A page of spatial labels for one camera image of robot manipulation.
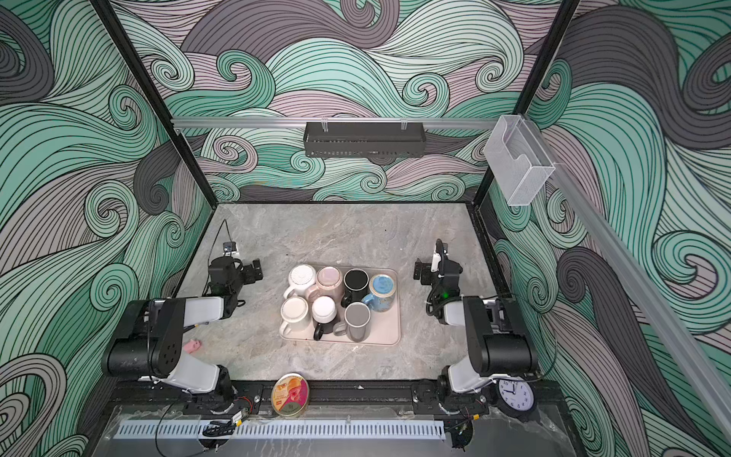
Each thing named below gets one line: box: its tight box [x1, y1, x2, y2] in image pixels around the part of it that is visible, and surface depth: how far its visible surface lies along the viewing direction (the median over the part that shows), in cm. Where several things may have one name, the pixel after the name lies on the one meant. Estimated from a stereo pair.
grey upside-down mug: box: [333, 301, 372, 343], surface depth 83 cm
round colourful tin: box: [271, 372, 310, 418], surface depth 72 cm
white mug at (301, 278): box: [282, 264, 317, 299], surface depth 89 cm
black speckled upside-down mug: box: [340, 267, 371, 309], surface depth 88 cm
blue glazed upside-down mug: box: [360, 274, 397, 313], surface depth 84 cm
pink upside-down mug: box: [306, 265, 344, 303], surface depth 87 cm
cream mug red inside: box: [278, 296, 311, 337], surface depth 83 cm
